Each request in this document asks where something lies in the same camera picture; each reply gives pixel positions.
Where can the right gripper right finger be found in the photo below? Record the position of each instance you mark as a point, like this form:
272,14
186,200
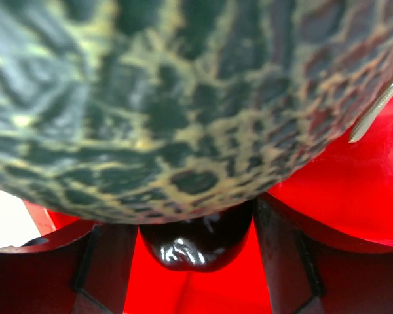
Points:
312,268

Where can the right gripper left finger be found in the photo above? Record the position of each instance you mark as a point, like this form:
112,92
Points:
81,268

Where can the black dark fruit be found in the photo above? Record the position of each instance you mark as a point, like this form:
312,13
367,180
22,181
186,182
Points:
203,244

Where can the red plastic tray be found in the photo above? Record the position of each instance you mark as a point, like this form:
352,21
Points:
349,188

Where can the green netted melon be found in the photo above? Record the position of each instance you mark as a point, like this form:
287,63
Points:
146,112

